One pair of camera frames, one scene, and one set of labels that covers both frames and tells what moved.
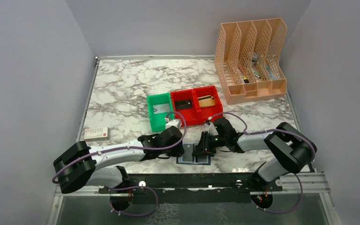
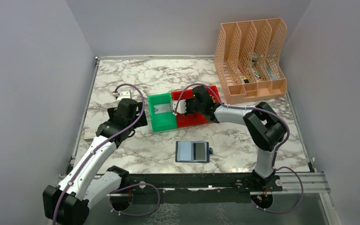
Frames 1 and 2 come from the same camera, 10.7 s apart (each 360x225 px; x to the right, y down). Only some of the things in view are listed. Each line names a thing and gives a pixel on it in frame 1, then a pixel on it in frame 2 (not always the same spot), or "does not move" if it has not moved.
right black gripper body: (211, 141) → (191, 107)
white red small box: (102, 133) does not move
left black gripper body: (174, 152) → (141, 122)
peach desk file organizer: (249, 56) does not move
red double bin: (194, 106) does not move
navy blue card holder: (187, 157) does not move
